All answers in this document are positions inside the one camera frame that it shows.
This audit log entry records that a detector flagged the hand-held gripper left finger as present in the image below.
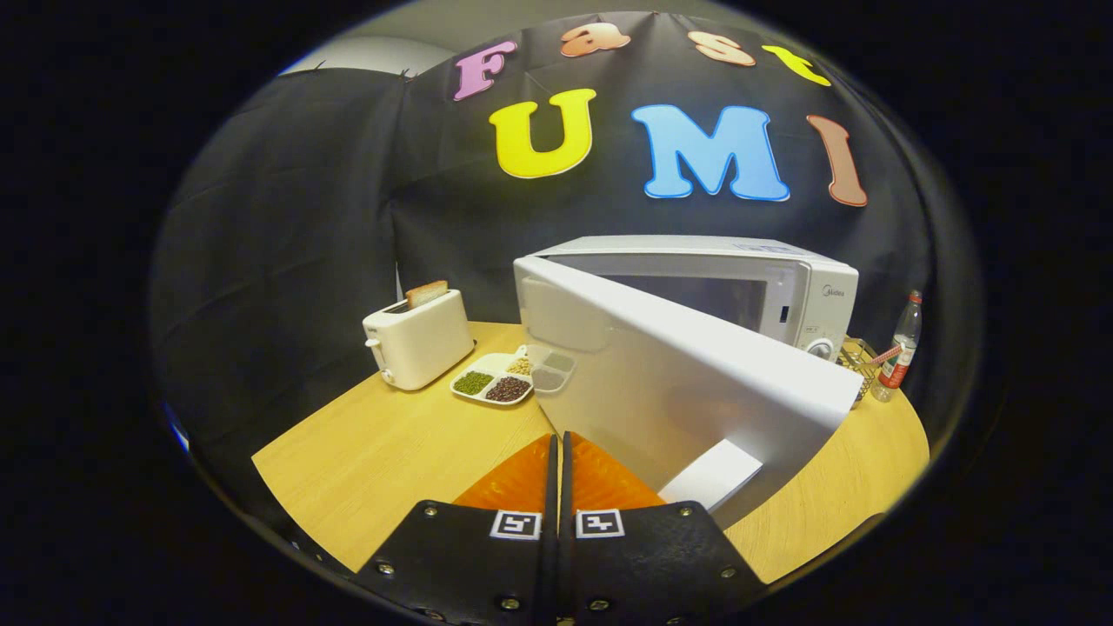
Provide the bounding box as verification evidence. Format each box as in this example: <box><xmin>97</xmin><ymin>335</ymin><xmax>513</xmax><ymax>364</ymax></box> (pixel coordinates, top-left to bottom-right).
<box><xmin>355</xmin><ymin>433</ymin><xmax>559</xmax><ymax>626</ymax></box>

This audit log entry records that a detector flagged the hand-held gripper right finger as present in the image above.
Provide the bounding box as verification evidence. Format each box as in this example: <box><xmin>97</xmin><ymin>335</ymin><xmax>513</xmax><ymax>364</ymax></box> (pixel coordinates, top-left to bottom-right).
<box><xmin>560</xmin><ymin>431</ymin><xmax>770</xmax><ymax>626</ymax></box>

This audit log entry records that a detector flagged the white microwave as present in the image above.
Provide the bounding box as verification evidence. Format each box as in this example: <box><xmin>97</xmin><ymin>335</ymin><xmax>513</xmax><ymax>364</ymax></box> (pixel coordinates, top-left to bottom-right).
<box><xmin>513</xmin><ymin>235</ymin><xmax>864</xmax><ymax>529</ymax></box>

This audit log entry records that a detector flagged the divided tray of beans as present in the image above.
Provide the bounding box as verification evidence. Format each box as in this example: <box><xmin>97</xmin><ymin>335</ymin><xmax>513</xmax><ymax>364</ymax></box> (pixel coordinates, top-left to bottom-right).
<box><xmin>450</xmin><ymin>344</ymin><xmax>576</xmax><ymax>407</ymax></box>

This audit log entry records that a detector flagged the white toaster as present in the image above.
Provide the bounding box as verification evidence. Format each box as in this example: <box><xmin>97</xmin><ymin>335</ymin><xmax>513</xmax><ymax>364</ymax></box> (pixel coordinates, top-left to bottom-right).
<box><xmin>363</xmin><ymin>289</ymin><xmax>476</xmax><ymax>391</ymax></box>

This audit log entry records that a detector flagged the clear bottle red label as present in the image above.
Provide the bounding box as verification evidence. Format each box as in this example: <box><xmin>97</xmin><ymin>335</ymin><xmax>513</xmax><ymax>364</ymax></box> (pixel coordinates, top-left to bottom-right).
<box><xmin>871</xmin><ymin>290</ymin><xmax>923</xmax><ymax>403</ymax></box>

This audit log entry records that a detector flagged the black backdrop cloth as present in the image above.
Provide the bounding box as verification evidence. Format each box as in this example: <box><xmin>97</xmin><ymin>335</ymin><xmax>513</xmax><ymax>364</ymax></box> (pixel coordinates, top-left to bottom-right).
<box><xmin>148</xmin><ymin>10</ymin><xmax>983</xmax><ymax>488</ymax></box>

